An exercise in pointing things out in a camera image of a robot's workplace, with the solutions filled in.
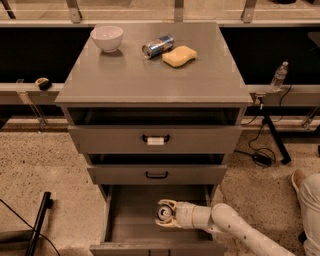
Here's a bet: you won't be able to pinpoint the yellow black tape measure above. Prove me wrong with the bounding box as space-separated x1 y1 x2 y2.
35 77 52 91

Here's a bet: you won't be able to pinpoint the black power adapter with cable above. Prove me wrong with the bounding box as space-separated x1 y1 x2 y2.
233 123 278 168

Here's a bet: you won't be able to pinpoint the person leg light trousers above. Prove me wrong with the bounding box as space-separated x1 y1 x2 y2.
298 173 320 256

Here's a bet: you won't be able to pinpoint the blue silver can lying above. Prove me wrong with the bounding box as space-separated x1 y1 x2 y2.
142 34 175 59

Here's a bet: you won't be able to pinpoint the black bar left floor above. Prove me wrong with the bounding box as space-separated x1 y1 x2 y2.
25 192 53 256

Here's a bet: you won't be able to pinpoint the grey middle drawer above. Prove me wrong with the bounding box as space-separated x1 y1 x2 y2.
87 164 227 185

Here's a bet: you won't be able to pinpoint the grey drawer cabinet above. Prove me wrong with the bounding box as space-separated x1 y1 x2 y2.
54 21 254 188

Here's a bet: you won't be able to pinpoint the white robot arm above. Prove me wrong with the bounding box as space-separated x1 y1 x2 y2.
155 199 295 256

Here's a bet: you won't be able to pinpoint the grey top drawer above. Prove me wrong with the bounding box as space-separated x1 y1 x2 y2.
69 126 241 154

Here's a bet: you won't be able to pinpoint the clear plastic water bottle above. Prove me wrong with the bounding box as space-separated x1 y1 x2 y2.
270 61 289 92

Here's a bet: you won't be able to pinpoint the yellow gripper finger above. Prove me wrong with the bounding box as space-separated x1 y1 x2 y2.
158 199 177 209
155 218 180 228

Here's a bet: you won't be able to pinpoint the dark pepsi can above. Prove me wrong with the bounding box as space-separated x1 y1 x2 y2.
157 205 173 221

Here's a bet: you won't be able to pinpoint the white bowl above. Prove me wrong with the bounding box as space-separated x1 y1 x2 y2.
90 25 123 53

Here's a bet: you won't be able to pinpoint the yellow sponge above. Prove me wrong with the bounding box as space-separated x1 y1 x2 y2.
162 46 197 68

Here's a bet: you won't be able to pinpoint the grey bottom drawer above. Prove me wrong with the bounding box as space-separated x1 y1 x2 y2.
90 185 225 256

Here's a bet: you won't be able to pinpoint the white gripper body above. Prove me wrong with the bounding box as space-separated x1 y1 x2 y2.
175 202 196 229

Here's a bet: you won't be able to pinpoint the grey drawer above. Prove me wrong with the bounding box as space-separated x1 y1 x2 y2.
90 185 225 256
69 126 241 154
87 164 227 185

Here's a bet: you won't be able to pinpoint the tan shoe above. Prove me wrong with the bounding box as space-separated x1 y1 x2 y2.
291 170 305 193

